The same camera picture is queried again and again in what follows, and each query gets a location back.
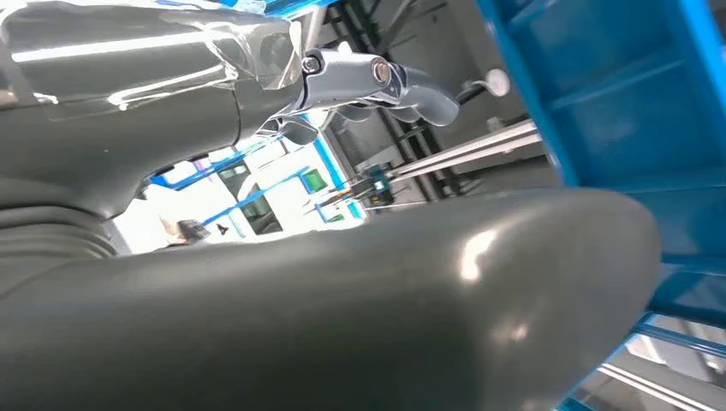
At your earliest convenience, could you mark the dark ceiling-hung device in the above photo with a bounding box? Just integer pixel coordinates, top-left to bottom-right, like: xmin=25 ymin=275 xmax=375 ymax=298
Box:
xmin=348 ymin=163 xmax=396 ymax=208

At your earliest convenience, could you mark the green plastic crate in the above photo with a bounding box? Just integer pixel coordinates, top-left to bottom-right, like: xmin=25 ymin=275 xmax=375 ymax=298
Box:
xmin=301 ymin=168 xmax=329 ymax=194

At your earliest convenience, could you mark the white linear ceiling light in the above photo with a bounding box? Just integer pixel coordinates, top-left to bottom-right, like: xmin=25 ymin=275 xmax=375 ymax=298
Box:
xmin=388 ymin=117 xmax=543 ymax=184

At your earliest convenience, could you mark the white disc on black stalk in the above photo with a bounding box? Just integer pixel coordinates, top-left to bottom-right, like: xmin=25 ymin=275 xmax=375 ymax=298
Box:
xmin=456 ymin=68 xmax=512 ymax=108

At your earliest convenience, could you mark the clear plastic film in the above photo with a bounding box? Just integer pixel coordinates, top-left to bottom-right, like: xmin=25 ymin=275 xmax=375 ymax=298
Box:
xmin=0 ymin=0 xmax=305 ymax=122

